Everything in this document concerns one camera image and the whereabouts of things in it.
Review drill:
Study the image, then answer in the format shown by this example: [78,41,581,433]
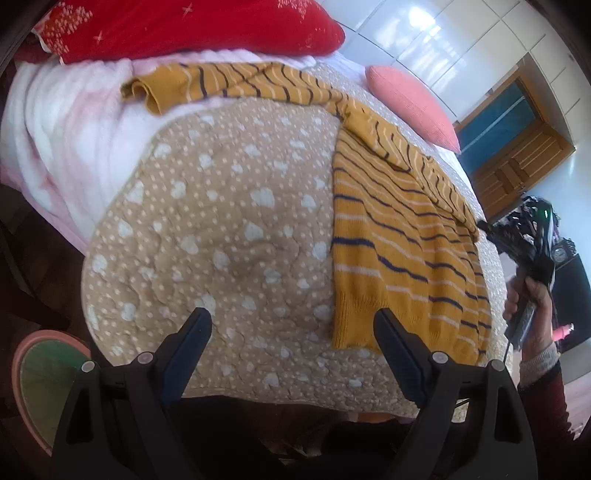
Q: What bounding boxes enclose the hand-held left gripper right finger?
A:
[373,308,539,480]

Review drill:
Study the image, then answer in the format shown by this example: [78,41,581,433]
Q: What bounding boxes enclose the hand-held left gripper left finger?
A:
[52,307,213,480]

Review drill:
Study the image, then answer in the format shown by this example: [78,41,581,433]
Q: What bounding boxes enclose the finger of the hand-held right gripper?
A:
[477,220,513,259]

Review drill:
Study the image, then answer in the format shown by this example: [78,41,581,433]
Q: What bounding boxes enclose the mustard striped knit sweater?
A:
[121,62,492,366]

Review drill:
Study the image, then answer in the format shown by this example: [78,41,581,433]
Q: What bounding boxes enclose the person's right forearm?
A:
[517,340,580,446]

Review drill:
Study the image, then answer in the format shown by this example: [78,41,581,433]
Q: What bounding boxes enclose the person's right hand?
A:
[502,276,555,354]

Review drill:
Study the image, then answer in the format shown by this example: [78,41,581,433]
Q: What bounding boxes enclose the dark ornate clock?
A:
[551,239,577,265]

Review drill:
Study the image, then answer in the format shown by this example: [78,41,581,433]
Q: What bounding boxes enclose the wooden door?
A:
[471,134,576,221]

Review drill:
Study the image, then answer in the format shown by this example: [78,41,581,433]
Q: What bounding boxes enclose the beige heart print quilt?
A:
[81,62,513,423]

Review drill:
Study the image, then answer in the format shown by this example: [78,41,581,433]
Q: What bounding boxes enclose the teal glass door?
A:
[456,76,552,155]

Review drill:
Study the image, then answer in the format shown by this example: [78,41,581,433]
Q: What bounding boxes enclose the pink rimmed round stool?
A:
[11,330,93,455]

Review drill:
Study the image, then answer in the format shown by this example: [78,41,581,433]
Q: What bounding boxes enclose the coral pink pillow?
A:
[366,65,462,154]

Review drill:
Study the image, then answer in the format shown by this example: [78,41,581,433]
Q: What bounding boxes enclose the white glossy wardrobe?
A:
[318,0,591,123]

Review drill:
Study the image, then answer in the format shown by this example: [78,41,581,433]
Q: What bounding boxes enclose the pink fluffy blanket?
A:
[0,48,370,252]

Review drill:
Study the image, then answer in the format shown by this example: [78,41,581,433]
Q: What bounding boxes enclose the red floral pillow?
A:
[28,0,346,65]

